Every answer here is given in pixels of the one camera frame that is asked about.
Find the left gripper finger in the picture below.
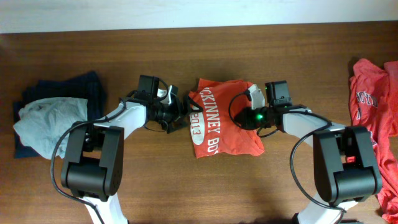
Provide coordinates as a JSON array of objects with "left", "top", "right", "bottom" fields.
[
  {"left": 166, "top": 121, "right": 188, "bottom": 134},
  {"left": 182, "top": 95, "right": 203, "bottom": 116}
]

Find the orange FRAM t-shirt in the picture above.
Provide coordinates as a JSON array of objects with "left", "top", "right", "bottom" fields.
[{"left": 189, "top": 78, "right": 264, "bottom": 159}]

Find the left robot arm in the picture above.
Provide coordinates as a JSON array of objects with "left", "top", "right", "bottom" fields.
[{"left": 61, "top": 94, "right": 203, "bottom": 223}]

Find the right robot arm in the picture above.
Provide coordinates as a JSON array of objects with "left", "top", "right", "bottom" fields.
[{"left": 231, "top": 105, "right": 382, "bottom": 223}]

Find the navy blue folded garment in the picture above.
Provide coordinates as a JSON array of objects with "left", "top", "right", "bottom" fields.
[{"left": 13, "top": 72, "right": 106, "bottom": 158}]

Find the heathered red printed t-shirt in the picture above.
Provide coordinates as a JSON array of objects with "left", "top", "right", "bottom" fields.
[{"left": 349, "top": 58, "right": 397, "bottom": 223}]

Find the right black cable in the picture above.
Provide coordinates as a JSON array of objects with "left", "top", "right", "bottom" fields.
[{"left": 228, "top": 90, "right": 348, "bottom": 224}]

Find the black cable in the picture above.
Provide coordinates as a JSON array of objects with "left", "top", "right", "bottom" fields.
[
  {"left": 49, "top": 77, "right": 170, "bottom": 224},
  {"left": 228, "top": 90, "right": 348, "bottom": 224}
]

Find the left black cable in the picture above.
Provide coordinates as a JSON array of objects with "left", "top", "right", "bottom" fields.
[{"left": 49, "top": 77, "right": 170, "bottom": 224}]

